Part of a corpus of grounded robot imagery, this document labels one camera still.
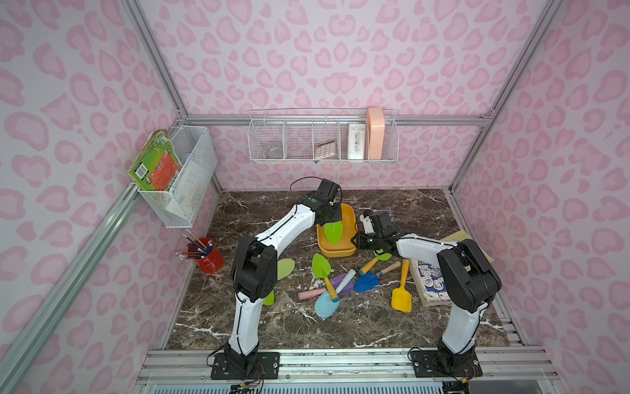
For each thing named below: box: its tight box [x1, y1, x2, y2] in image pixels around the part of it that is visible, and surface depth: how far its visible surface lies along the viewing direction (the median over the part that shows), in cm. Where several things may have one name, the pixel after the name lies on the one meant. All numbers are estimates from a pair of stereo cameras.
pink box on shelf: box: [366, 107, 386, 161], surface depth 84 cm
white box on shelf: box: [346, 123, 366, 161], surface depth 95 cm
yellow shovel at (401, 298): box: [391, 259, 413, 313], surface depth 88 cm
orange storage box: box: [316, 202, 357, 258], surface depth 95 cm
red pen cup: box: [187, 237, 225, 275], surface depth 90 cm
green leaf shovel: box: [324, 220, 343, 246], surface depth 94 cm
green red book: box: [127, 128, 183, 192], surface depth 73 cm
